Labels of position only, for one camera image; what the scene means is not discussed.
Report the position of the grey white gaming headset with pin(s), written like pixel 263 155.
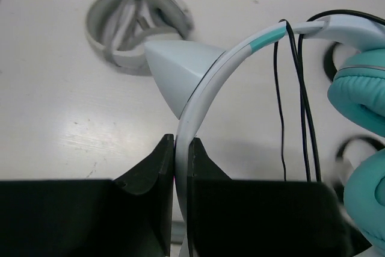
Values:
pixel 117 30

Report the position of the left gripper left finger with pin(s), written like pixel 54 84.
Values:
pixel 127 216

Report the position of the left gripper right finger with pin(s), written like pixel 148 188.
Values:
pixel 232 217

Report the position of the teal cat ear headphones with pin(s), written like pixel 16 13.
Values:
pixel 190 74

